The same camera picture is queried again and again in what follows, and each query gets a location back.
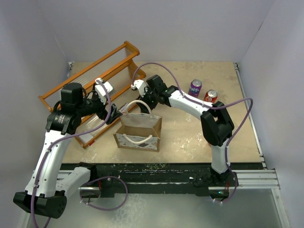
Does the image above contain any black aluminium base frame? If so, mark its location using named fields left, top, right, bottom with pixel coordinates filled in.
left=57, top=162, right=281, bottom=199

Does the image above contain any canvas jute tote bag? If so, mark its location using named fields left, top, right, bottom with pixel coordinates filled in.
left=113, top=100, right=162, bottom=152

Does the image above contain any small white card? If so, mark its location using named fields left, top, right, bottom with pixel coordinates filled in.
left=79, top=133, right=93, bottom=144

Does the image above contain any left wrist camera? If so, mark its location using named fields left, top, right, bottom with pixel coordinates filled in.
left=95, top=78, right=115, bottom=105

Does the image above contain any orange wooden shelf rack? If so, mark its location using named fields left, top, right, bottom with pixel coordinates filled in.
left=38, top=41, right=140, bottom=149

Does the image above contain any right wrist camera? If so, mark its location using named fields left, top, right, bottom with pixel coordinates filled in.
left=131, top=79, right=147, bottom=97

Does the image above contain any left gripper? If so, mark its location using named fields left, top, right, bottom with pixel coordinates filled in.
left=76, top=92, right=122, bottom=124

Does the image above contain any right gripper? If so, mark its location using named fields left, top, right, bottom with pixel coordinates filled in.
left=135, top=85, right=159, bottom=114

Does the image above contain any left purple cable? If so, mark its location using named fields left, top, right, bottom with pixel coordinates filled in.
left=30, top=79, right=112, bottom=228

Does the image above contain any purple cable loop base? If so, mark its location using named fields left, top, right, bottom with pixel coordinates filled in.
left=80, top=176, right=129, bottom=211

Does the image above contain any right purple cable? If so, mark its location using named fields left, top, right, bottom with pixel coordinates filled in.
left=132, top=62, right=254, bottom=205

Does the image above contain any red Coke can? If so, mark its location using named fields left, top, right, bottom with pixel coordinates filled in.
left=203, top=89, right=218, bottom=103

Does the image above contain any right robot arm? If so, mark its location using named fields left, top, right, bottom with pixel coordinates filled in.
left=131, top=75, right=234, bottom=186

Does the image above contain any purple Fanta can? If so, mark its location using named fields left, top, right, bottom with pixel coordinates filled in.
left=188, top=79, right=202, bottom=98

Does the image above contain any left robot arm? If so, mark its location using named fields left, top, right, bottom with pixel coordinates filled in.
left=13, top=78, right=121, bottom=219

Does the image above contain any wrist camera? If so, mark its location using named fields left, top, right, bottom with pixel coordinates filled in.
left=95, top=78, right=115, bottom=105
left=131, top=79, right=147, bottom=97

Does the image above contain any white red labelled packet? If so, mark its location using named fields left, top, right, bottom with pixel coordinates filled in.
left=119, top=103, right=130, bottom=114

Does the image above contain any purple cable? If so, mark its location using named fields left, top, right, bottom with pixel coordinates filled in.
left=30, top=79, right=112, bottom=228
left=132, top=62, right=254, bottom=205

